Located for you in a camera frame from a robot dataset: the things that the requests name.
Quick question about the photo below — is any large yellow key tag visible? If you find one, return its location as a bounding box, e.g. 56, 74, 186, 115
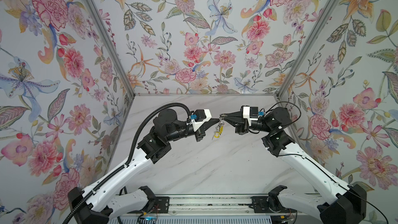
212, 121, 224, 140

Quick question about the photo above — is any steel key holder plate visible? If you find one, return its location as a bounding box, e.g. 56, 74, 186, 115
219, 115, 225, 125

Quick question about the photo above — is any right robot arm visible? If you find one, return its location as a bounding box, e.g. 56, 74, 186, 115
220, 106, 367, 224

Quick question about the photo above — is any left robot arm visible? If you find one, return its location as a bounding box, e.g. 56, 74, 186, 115
64, 103, 219, 224

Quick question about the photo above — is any right corner aluminium profile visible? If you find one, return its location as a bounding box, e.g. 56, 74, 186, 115
274, 0, 338, 99

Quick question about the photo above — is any corner aluminium profile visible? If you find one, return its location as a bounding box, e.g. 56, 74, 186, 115
274, 0, 338, 99
83, 0, 135, 98

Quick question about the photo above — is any left corner aluminium profile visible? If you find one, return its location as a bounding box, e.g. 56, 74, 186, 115
83, 0, 135, 98

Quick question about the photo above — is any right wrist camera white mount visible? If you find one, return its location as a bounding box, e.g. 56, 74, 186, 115
242, 106, 259, 120

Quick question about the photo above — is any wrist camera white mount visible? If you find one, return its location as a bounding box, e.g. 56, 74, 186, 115
242, 106, 259, 120
190, 109, 212, 132

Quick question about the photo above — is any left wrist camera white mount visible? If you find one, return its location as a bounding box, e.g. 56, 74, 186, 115
190, 109, 212, 132

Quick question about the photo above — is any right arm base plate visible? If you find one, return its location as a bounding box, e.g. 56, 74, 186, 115
249, 196, 271, 214

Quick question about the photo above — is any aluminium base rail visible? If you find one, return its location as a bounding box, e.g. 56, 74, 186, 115
118, 193, 299, 217

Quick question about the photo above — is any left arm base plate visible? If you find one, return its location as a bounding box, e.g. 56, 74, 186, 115
146, 197, 170, 214

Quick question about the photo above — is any left black corrugated cable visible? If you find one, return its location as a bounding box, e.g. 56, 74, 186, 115
62, 102, 192, 224

